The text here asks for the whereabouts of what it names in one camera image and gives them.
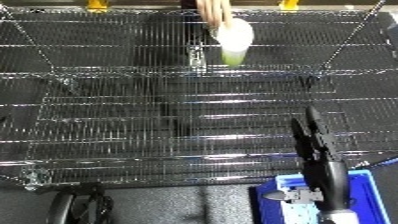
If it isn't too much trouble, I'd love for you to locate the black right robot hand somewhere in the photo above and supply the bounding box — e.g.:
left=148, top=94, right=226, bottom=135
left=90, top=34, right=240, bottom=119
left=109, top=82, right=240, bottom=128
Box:
left=261, top=105, right=358, bottom=213

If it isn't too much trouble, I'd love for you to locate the white paper cup green band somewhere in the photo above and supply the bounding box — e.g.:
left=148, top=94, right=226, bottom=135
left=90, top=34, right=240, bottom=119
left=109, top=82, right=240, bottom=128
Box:
left=213, top=17, right=258, bottom=67

